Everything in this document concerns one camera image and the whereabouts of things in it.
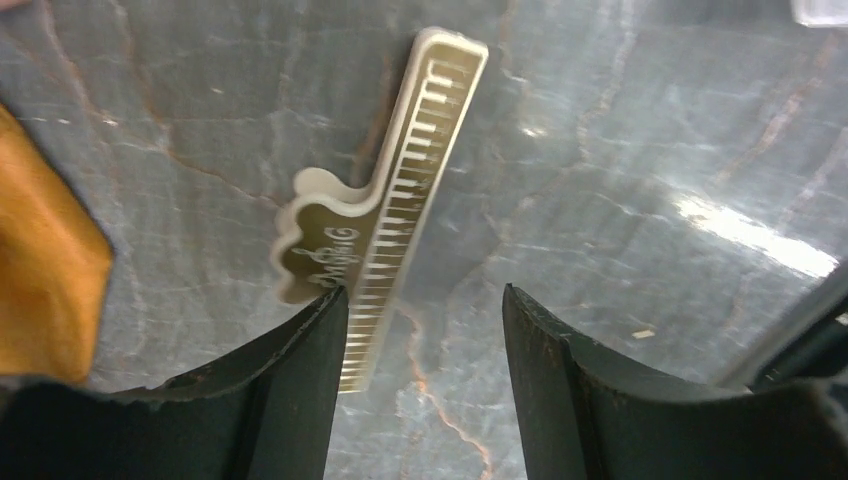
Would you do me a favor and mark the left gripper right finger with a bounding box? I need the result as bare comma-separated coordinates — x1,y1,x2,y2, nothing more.
502,285,847,479

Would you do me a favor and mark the orange cloth bag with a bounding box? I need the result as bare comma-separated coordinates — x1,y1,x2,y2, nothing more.
1,109,114,384

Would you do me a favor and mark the wooden bag clip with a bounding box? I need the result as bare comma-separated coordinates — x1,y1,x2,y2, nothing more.
270,27,489,393

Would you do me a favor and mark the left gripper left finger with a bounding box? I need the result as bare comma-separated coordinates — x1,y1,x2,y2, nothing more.
1,288,348,479

